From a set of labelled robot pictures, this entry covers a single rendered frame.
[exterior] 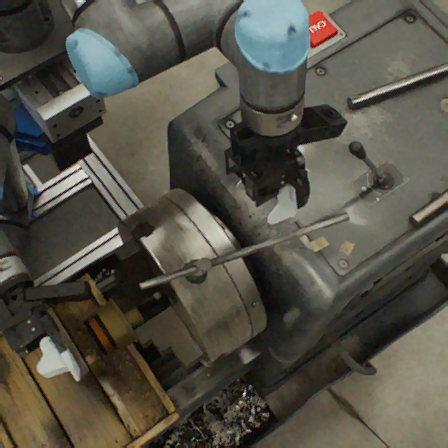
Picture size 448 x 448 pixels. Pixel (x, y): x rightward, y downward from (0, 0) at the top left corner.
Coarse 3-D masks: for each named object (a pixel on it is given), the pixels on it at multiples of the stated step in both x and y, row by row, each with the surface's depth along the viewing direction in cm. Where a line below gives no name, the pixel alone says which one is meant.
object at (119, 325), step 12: (96, 312) 112; (108, 312) 111; (120, 312) 111; (132, 312) 112; (84, 324) 111; (96, 324) 111; (108, 324) 110; (120, 324) 110; (132, 324) 112; (96, 336) 110; (108, 336) 110; (120, 336) 111; (132, 336) 112; (108, 348) 111; (120, 348) 112
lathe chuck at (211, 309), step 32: (128, 224) 110; (160, 224) 107; (192, 224) 106; (160, 256) 103; (192, 256) 104; (192, 288) 102; (224, 288) 104; (192, 320) 103; (224, 320) 105; (224, 352) 111
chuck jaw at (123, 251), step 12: (144, 228) 109; (132, 240) 109; (120, 252) 108; (132, 252) 107; (144, 252) 108; (132, 264) 107; (144, 264) 109; (120, 276) 110; (132, 276) 109; (144, 276) 110; (120, 288) 112; (132, 288) 110; (156, 288) 113; (120, 300) 110; (132, 300) 111; (144, 300) 113
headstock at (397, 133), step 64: (384, 0) 125; (320, 64) 118; (384, 64) 119; (192, 128) 112; (384, 128) 113; (192, 192) 122; (320, 192) 107; (384, 192) 108; (256, 256) 109; (320, 256) 103; (384, 256) 104; (320, 320) 105
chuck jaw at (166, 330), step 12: (168, 312) 114; (144, 324) 113; (156, 324) 113; (168, 324) 113; (180, 324) 113; (144, 336) 112; (156, 336) 112; (168, 336) 112; (180, 336) 112; (192, 336) 112; (168, 348) 112; (180, 348) 111; (192, 348) 111; (180, 360) 111; (192, 360) 110
